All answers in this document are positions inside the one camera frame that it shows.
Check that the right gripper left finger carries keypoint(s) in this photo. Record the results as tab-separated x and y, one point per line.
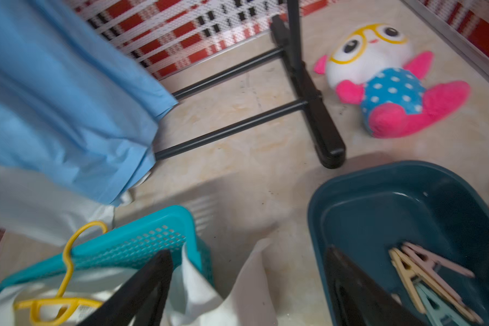
142	299

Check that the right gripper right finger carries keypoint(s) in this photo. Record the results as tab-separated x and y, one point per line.
356	299

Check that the yellow plastic hanger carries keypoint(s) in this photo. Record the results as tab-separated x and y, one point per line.
68	305

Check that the teal tray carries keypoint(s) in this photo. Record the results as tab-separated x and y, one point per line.
132	245

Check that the white printed t-shirt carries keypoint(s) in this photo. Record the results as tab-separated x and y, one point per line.
50	201
191	300

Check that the light blue cloth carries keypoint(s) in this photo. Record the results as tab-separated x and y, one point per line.
72	107

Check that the yellow clothespin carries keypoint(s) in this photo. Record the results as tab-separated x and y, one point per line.
411	274

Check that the mint green clothespin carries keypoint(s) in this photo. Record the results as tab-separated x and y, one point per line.
437	311

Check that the pink clothespin in bin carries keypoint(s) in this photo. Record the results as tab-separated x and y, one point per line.
427	261

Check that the dark teal clothespin bin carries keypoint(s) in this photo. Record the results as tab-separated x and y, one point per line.
367	213

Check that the black clothes rack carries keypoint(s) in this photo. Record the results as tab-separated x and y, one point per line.
328	143

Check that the white owl plush toy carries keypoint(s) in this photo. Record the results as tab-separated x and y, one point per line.
375	68

